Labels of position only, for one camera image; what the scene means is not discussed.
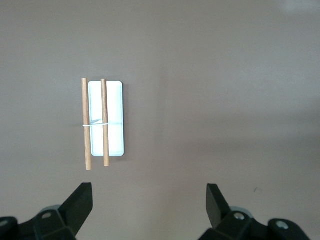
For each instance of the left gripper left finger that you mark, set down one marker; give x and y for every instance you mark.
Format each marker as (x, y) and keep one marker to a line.
(72, 212)

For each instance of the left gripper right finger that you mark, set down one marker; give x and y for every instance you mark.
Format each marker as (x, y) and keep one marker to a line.
(222, 217)

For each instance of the white towel rack base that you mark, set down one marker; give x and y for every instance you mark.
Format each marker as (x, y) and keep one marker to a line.
(115, 105)

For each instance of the white rubber band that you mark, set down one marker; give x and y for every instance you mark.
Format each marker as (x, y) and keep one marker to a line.
(96, 124)

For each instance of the wooden dowel rod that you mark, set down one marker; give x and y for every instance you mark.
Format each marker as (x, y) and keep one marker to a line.
(86, 112)
(105, 105)

